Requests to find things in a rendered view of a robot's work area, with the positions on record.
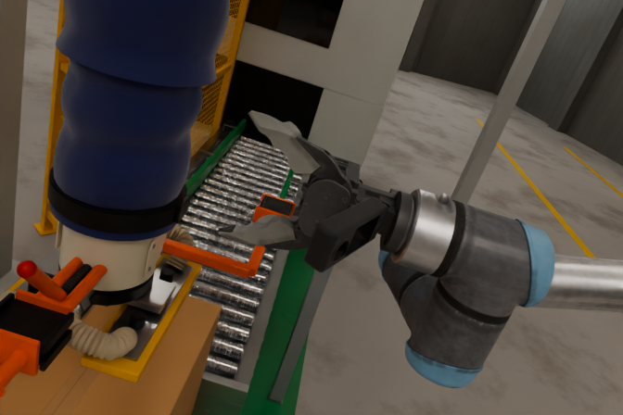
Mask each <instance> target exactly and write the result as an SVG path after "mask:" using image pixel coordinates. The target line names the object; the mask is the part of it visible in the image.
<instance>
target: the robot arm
mask: <svg viewBox="0 0 623 415"><path fill-rule="evenodd" d="M248 116H249V117H250V119H251V121H252V123H253V124H254V126H255V128H256V130H257V131H258V132H261V133H263V134H265V135H266V136H267V137H268V138H269V139H270V140H271V142H272V145H273V147H275V148H278V149H279V150H281V151H282V152H283V153H284V154H285V156H286V158H287V162H288V166H289V167H290V168H291V169H292V170H293V171H294V172H295V173H310V174H311V175H310V178H309V180H308V183H304V184H302V187H301V192H302V193H303V194H302V197H301V199H300V202H299V206H297V207H295V209H294V212H293V215H294V216H291V217H286V216H284V215H280V216H276V214H270V215H266V216H263V217H261V218H259V219H258V220H256V221H255V222H251V223H250V224H249V225H246V226H238V225H231V226H227V227H222V228H219V229H218V233H219V234H220V235H222V236H225V237H227V238H230V239H233V240H236V241H238V242H242V243H246V244H250V245H261V246H264V247H266V248H274V249H283V250H300V249H305V248H307V251H306V253H305V256H304V261H305V262H306V263H307V264H309V265H310V266H311V267H313V268H314V269H315V270H317V271H319V272H324V271H326V270H328V269H329V268H331V267H332V266H334V265H335V264H337V263H338V262H339V261H340V260H342V259H343V258H346V257H347V256H349V255H350V254H352V253H353V252H355V251H356V250H358V249H359V248H361V247H362V246H364V245H366V244H367V243H369V242H371V241H372V240H374V239H375V236H376V234H377V233H378V234H381V237H380V251H379V255H378V265H379V268H380V270H381V274H382V277H383V279H384V281H385V282H386V283H387V284H388V287H389V289H390V291H391V293H392V294H393V295H394V297H395V299H396V301H397V303H398V305H399V307H400V312H401V314H402V316H403V318H404V319H405V321H406V323H407V325H408V327H409V329H410V330H411V337H410V338H409V339H408V340H407V341H406V347H405V356H406V358H407V360H408V362H409V363H410V365H411V366H412V367H413V368H414V369H415V370H416V371H417V372H418V373H419V374H420V375H422V376H423V377H424V378H426V379H428V380H429V381H430V382H432V383H434V384H438V385H441V386H445V387H450V388H462V387H466V386H468V385H469V384H470V383H472V382H473V381H474V379H475V378H476V376H477V374H478V373H479V372H480V371H482V370H483V368H484V362H485V360H486V359H487V357H488V355H489V353H490V351H491V350H492V348H493V346H494V345H495V343H496V341H497V339H498V338H499V336H500V334H501V332H502V330H503V328H504V326H505V324H506V323H507V322H508V320H509V318H510V316H511V314H512V313H513V311H514V309H515V306H517V307H523V308H528V307H533V308H562V309H578V310H593V311H609V312H623V260H616V259H606V258H586V257H576V256H566V255H555V253H554V249H553V243H552V241H551V239H550V237H549V236H548V235H547V233H545V232H544V231H543V230H541V229H539V228H536V227H533V226H531V225H528V224H525V223H524V222H523V221H522V220H519V219H516V220H513V219H510V218H507V217H504V216H501V215H498V214H495V213H492V212H489V211H487V210H484V209H481V208H478V207H472V206H469V205H467V204H464V203H461V202H458V201H455V200H452V199H450V197H449V195H447V194H445V193H443V194H441V195H436V194H432V193H429V192H427V191H424V190H421V189H416V190H414V191H412V192H411V193H410V194H407V193H404V192H402V191H397V190H394V189H390V191H389V192H386V191H383V190H380V189H377V188H374V187H372V186H369V185H366V184H363V183H362V180H360V164H357V163H354V162H351V161H348V160H346V159H343V158H340V157H335V156H332V155H331V154H330V153H329V152H328V151H326V150H325V149H323V148H322V147H320V146H318V145H315V144H313V143H310V142H308V141H306V140H305V139H304V138H303V137H302V136H301V133H300V131H299V129H298V128H297V126H296V125H295V124H294V123H292V122H290V121H287V122H282V121H280V120H278V119H275V118H273V117H271V116H269V115H266V114H263V113H260V112H257V111H253V110H251V111H250V112H249V113H248ZM338 161H340V162H338ZM341 162H343V163H341ZM345 163H347V164H345ZM297 216H298V217H297Z"/></svg>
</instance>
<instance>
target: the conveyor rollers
mask: <svg viewBox="0 0 623 415"><path fill-rule="evenodd" d="M290 169H291V168H290V167H289V166H288V162H287V158H286V156H285V154H284V153H283V152H282V151H281V150H279V149H278V148H275V147H273V146H272V145H268V144H266V143H262V142H259V141H256V140H253V139H250V138H247V137H245V136H242V135H239V137H238V138H237V139H236V140H235V142H234V143H233V144H232V146H231V147H230V148H229V149H228V151H227V152H226V153H225V154H224V155H223V157H222V158H221V159H220V161H219V162H218V163H217V164H216V166H215V167H214V168H213V169H212V171H211V172H210V173H209V174H208V176H207V177H206V178H205V179H204V181H203V182H202V183H201V184H200V186H199V187H198V188H197V189H196V191H195V192H194V193H193V194H192V195H191V196H190V202H189V206H188V210H187V212H186V213H185V214H184V216H183V217H182V219H181V220H180V221H179V222H178V223H177V225H178V227H182V229H185V231H186V232H189V235H191V236H193V241H194V242H195V246H194V247H196V248H199V249H202V250H205V251H209V252H211V253H214V254H217V255H220V256H223V257H226V258H230V259H234V260H237V261H240V262H243V263H246V264H248V262H249V259H250V257H251V255H252V252H253V250H254V248H255V245H250V244H246V243H242V242H238V241H236V240H233V239H230V238H227V237H225V236H222V235H220V234H219V233H218V229H219V228H222V227H227V226H231V225H238V226H246V225H249V224H250V223H251V222H252V220H253V217H254V213H255V210H256V206H258V207H259V206H260V202H261V198H262V194H263V193H265V194H268V195H273V196H276V197H279V195H280V194H281V191H282V189H283V186H284V184H285V181H286V177H287V175H288V173H289V171H290ZM298 187H299V184H298V183H295V182H291V184H290V186H289V189H288V191H287V194H286V198H285V200H287V201H291V202H293V201H294V198H295V195H296V192H297V190H298ZM276 251H277V249H274V248H266V250H265V252H264V255H263V258H262V260H261V264H260V266H259V268H258V271H257V273H256V275H255V276H254V277H251V276H249V277H248V278H243V277H240V276H237V275H234V274H232V273H229V272H226V271H223V270H217V269H214V268H212V267H209V266H206V265H203V264H200V263H197V262H195V263H197V264H200V265H202V266H203V267H206V268H209V269H211V270H209V269H206V268H203V267H202V269H201V272H200V274H199V275H198V277H197V278H198V279H200V280H203V281H206V282H210V283H215V284H218V285H220V286H223V287H226V288H230V289H233V290H236V291H238V292H241V293H244V294H247V295H250V296H246V295H243V294H240V293H237V292H234V291H231V290H228V289H225V288H222V287H220V286H216V285H213V284H210V283H205V282H202V281H200V280H196V281H195V283H194V284H193V286H192V288H191V290H190V291H192V292H195V293H198V294H201V295H204V296H208V297H212V298H215V299H218V300H221V301H223V302H226V303H229V304H233V305H236V306H239V307H241V308H246V309H250V310H253V311H257V308H258V307H259V306H260V305H259V303H260V300H259V299H257V298H254V297H251V296H255V297H258V298H261V295H263V293H264V292H263V289H264V285H265V284H266V282H268V280H267V278H268V275H267V274H269V273H270V270H272V269H271V267H272V263H273V259H275V258H274V256H275V254H276ZM238 253H239V254H238ZM214 270H216V271H214ZM218 271H219V272H218ZM221 272H223V273H226V274H229V275H232V276H235V277H237V278H235V277H232V276H229V275H226V274H223V273H221ZM262 272H263V273H262ZM264 273H266V274H264ZM238 278H240V279H238ZM241 279H244V280H247V281H249V282H247V281H244V280H241ZM250 282H252V283H250ZM255 283H257V284H255ZM258 284H260V285H258ZM262 285H263V286H262ZM188 296H192V297H195V298H198V299H201V300H204V301H207V302H210V303H212V304H215V305H218V306H221V307H222V310H221V314H220V317H223V318H226V319H228V320H231V321H237V322H240V323H243V324H246V325H248V326H251V325H252V322H253V321H254V320H255V319H254V317H255V313H252V312H249V311H246V310H243V309H241V308H235V307H232V306H229V305H226V304H224V303H221V302H218V301H214V300H211V299H208V298H206V297H203V296H198V295H194V294H191V293H188ZM249 331H250V329H249V328H247V327H243V326H240V325H237V324H234V323H231V322H229V321H223V320H220V319H219V320H218V324H217V327H216V331H215V333H219V334H222V335H225V336H228V337H232V338H234V339H237V340H240V341H243V342H246V341H247V339H248V337H249ZM210 350H211V351H214V352H218V353H221V354H224V355H226V356H229V357H232V358H238V359H241V356H242V354H243V353H244V351H243V350H244V345H241V344H239V343H236V342H232V341H229V340H226V339H223V338H221V337H218V336H214V337H213V340H212V344H211V347H210ZM237 366H238V363H235V362H233V361H230V360H227V359H224V358H218V357H215V356H213V355H210V354H209V356H208V360H207V363H206V367H205V370H206V371H212V372H215V373H218V374H220V375H223V376H227V377H230V378H234V377H235V374H236V373H237Z"/></svg>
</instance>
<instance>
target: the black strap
mask: <svg viewBox="0 0 623 415"><path fill-rule="evenodd" d="M186 193H187V188H186V185H185V183H184V186H183V188H182V190H181V192H180V194H179V195H178V196H177V197H176V198H175V199H173V200H172V201H171V202H170V203H169V204H167V205H165V206H162V207H153V208H148V209H140V210H123V209H114V208H105V207H96V206H92V205H89V204H87V203H84V202H82V201H80V200H77V199H75V198H72V197H70V196H69V195H66V194H65V193H63V191H62V190H61V189H60V188H59V187H58V185H57V183H56V180H55V178H54V170H53V168H52V169H51V170H50V173H49V182H48V199H49V202H50V204H51V205H52V207H53V208H54V209H55V210H56V211H57V212H58V213H59V214H60V215H62V216H63V217H65V218H66V219H68V220H71V221H72V222H74V223H76V224H79V225H82V226H83V227H86V228H90V229H93V230H97V231H101V232H107V233H146V232H152V231H155V230H158V229H161V228H163V227H166V226H168V225H170V224H172V223H173V222H175V223H178V222H179V221H180V220H181V219H182V217H183V216H184V214H185V213H186V212H187V210H188V206H189V202H190V195H186Z"/></svg>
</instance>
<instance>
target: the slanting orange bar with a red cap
mask: <svg viewBox="0 0 623 415"><path fill-rule="evenodd" d="M17 274H18V276H19V277H21V278H23V279H24V280H26V281H27V282H28V283H30V284H31V285H32V286H33V287H35V288H36V289H37V290H38V291H40V292H41V293H42V294H44V295H45V296H46V297H48V298H50V299H54V300H56V301H59V302H61V301H62V300H63V299H64V298H65V297H66V296H67V293H66V292H65V291H64V290H63V289H62V288H61V287H60V286H59V285H58V284H57V283H55V282H54V281H53V280H52V279H51V278H50V277H49V276H48V275H47V274H45V273H44V272H43V271H42V270H41V269H40V268H39V267H38V266H37V265H36V264H35V263H34V262H33V261H32V260H23V261H21V262H20V264H19V265H18V266H17Z"/></svg>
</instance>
